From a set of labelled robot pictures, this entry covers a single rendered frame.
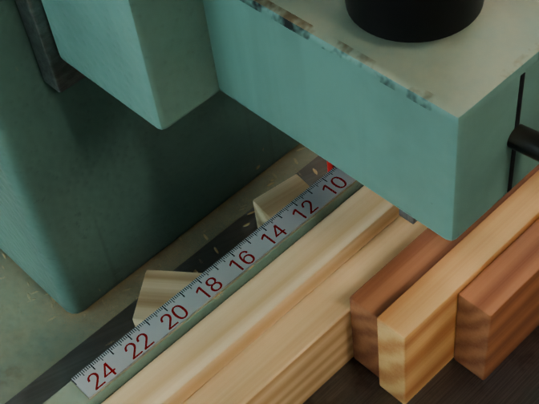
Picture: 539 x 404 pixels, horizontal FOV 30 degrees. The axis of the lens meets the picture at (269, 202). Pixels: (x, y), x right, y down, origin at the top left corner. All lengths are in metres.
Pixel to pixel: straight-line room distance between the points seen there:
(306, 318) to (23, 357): 0.24
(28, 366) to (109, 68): 0.24
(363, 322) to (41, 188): 0.20
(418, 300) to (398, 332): 0.02
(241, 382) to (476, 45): 0.17
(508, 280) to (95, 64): 0.21
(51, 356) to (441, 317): 0.28
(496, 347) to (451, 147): 0.14
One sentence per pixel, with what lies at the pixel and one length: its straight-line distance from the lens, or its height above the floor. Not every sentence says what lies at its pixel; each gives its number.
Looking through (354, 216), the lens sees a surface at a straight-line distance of 0.47.
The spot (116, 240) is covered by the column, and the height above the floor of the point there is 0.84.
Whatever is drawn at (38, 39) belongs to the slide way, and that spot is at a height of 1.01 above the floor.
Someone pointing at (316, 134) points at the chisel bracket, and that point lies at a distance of 0.42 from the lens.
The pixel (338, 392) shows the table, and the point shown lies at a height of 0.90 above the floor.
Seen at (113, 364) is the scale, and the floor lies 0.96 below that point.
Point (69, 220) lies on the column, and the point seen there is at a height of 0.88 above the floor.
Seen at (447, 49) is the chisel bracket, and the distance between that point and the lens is 0.37.
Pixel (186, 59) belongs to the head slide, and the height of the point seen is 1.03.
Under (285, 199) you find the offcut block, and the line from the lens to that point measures 0.63.
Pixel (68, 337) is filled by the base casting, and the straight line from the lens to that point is 0.64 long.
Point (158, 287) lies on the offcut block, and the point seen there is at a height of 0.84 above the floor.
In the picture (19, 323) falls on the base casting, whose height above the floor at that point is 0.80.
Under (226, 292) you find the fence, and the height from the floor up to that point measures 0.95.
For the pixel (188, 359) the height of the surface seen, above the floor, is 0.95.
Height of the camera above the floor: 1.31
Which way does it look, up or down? 49 degrees down
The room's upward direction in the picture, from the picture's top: 9 degrees counter-clockwise
